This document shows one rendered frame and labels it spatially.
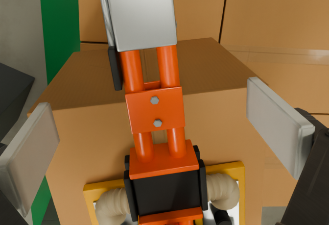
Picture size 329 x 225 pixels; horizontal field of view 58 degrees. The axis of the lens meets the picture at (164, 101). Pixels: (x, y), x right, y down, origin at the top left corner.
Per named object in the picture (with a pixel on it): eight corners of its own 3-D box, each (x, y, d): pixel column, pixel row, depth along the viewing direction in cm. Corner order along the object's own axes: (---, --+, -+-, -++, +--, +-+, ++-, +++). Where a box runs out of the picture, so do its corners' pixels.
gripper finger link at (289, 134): (300, 127, 13) (317, 125, 13) (246, 77, 20) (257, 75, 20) (294, 182, 14) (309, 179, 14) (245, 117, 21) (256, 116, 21)
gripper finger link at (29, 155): (26, 219, 14) (10, 221, 14) (60, 141, 20) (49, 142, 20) (7, 165, 13) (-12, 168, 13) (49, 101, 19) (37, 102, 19)
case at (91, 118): (215, 198, 110) (256, 311, 73) (107, 213, 108) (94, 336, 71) (212, 37, 86) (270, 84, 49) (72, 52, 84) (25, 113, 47)
